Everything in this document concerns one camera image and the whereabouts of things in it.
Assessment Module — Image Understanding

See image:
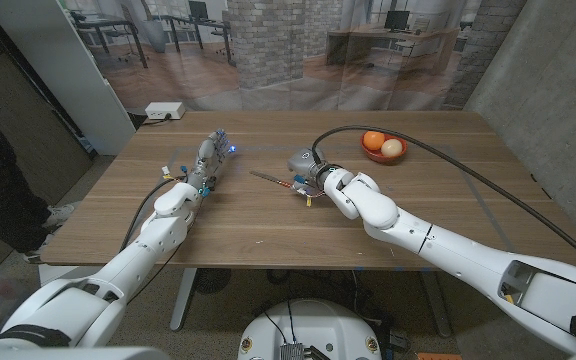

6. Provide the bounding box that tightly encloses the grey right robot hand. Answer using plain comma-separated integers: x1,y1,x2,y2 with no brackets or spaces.
286,146,332,197

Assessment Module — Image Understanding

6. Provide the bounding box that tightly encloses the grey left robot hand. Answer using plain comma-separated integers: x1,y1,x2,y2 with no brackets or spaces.
186,128,238,197

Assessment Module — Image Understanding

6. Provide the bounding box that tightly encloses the knife with red-brown handle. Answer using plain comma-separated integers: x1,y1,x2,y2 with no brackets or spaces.
249,170,297,191

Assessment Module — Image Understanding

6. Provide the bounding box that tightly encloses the orange toy fruit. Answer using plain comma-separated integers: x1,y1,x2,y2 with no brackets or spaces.
362,130,386,152

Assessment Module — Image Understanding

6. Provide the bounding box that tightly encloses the cream toy fruit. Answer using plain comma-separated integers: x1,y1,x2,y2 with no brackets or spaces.
380,138,404,159

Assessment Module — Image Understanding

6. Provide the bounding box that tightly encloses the white power box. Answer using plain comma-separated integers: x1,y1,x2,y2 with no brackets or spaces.
144,101,187,121

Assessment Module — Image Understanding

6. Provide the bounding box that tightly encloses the red bowl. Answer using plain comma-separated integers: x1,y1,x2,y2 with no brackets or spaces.
359,130,409,165

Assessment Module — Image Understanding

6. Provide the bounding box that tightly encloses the printed office backdrop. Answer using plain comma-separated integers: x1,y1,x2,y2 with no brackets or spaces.
60,0,527,112

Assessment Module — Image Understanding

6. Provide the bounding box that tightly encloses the black round fan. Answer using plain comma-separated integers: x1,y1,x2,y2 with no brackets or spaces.
193,268,233,295

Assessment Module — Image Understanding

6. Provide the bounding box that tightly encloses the grey table leg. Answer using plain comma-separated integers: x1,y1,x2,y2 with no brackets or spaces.
420,269,453,339
169,268,198,332

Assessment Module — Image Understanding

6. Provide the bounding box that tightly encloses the white board panel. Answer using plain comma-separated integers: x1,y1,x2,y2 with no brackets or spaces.
0,0,137,156

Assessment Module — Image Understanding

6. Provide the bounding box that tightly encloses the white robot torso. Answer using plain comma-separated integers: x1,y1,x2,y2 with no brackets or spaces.
237,298,383,360

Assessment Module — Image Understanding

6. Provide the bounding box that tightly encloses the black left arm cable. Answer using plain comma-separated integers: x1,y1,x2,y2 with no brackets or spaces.
119,174,184,254

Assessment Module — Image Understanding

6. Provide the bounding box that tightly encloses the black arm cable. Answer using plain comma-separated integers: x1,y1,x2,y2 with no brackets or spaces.
310,124,576,276
119,174,184,254

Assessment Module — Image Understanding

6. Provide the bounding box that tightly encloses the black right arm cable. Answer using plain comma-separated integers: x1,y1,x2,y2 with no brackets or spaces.
310,124,576,276

